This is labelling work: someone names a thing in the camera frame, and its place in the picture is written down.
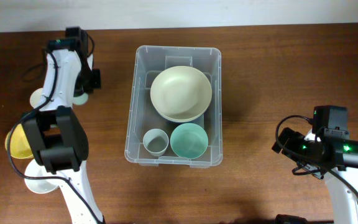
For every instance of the white bowl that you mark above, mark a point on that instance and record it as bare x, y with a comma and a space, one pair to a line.
38, 186

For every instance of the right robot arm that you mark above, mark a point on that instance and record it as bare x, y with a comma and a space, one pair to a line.
327, 153

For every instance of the mint green cup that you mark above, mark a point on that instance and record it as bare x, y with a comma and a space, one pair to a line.
80, 100

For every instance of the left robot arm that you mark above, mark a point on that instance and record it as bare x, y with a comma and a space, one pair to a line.
56, 138

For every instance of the beige bowl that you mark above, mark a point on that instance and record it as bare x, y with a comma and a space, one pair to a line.
180, 115
181, 87

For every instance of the clear plastic storage bin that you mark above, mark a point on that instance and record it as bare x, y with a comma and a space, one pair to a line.
149, 62

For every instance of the mint green bowl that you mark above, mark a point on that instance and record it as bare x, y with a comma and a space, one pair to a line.
189, 140

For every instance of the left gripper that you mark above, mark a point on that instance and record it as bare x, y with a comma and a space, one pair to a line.
94, 86

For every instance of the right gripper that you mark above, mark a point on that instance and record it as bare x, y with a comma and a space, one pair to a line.
295, 139

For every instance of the beige cup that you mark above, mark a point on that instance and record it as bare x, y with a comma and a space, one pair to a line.
36, 98

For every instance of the grey cup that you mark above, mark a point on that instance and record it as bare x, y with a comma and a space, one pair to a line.
156, 142

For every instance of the yellow bowl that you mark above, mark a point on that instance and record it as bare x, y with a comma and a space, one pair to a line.
20, 148

